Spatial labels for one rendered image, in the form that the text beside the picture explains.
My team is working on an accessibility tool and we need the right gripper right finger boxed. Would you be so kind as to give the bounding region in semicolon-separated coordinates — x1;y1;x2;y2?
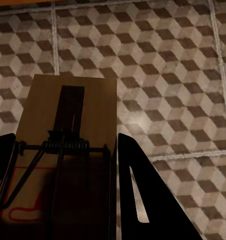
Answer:
118;133;203;240

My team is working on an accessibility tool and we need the mousetrap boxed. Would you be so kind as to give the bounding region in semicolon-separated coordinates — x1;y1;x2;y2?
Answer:
0;74;117;240

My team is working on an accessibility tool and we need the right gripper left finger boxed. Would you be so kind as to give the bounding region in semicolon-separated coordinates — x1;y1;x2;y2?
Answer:
0;133;16;181

